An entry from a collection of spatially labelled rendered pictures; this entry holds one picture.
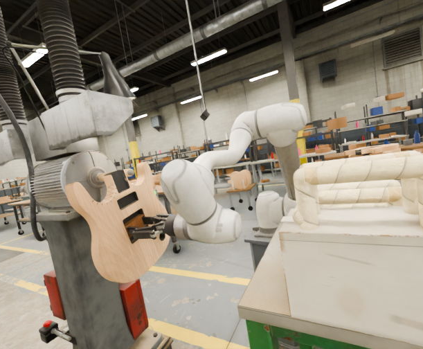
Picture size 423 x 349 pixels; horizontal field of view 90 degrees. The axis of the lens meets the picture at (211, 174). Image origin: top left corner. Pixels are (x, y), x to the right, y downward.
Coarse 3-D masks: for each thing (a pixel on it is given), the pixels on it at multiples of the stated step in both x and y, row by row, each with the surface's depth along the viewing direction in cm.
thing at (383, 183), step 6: (384, 180) 52; (390, 180) 51; (318, 186) 59; (324, 186) 58; (330, 186) 57; (336, 186) 56; (342, 186) 56; (348, 186) 55; (354, 186) 54; (360, 186) 54; (366, 186) 53; (372, 186) 52; (378, 186) 52; (384, 186) 51; (390, 186) 51; (396, 186) 50
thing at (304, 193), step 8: (296, 184) 38; (304, 184) 37; (296, 192) 38; (304, 192) 37; (312, 192) 37; (296, 200) 39; (304, 200) 37; (312, 200) 37; (304, 208) 38; (312, 208) 37; (304, 216) 38; (312, 216) 37; (304, 224) 38; (312, 224) 38
